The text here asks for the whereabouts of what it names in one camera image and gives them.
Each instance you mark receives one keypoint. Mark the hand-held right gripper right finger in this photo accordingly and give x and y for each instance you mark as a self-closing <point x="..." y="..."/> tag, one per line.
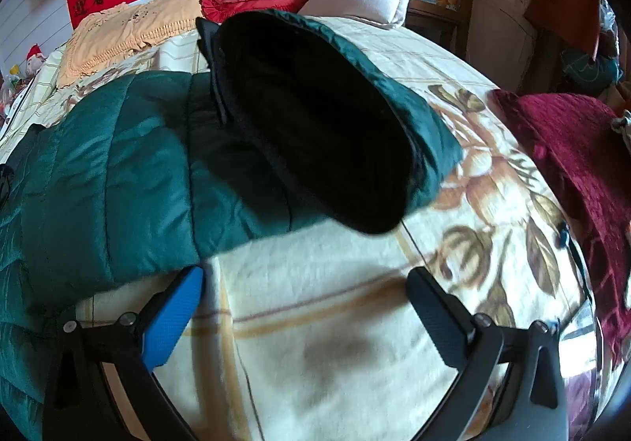
<point x="441" y="318"/>

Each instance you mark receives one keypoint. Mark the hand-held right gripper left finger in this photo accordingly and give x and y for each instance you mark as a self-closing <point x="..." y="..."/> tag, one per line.
<point x="170" y="323"/>

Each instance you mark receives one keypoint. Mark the green quilted puffer jacket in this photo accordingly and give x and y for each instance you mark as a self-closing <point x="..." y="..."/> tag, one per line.
<point x="123" y="150"/>

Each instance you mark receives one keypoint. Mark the cream floral checked bed sheet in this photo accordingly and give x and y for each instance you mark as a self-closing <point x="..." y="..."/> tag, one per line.
<point x="320" y="323"/>

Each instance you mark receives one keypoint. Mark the dark red velvet cloth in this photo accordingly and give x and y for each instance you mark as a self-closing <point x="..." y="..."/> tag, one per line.
<point x="581" y="150"/>

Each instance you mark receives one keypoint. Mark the teal bag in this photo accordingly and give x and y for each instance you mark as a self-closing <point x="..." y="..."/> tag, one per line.
<point x="591" y="69"/>

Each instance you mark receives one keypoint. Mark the red hat plush toy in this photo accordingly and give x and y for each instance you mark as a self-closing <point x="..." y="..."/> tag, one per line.
<point x="35" y="59"/>

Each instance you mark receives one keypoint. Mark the yellow lace pillow cover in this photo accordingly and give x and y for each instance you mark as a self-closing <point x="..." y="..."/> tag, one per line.
<point x="123" y="27"/>

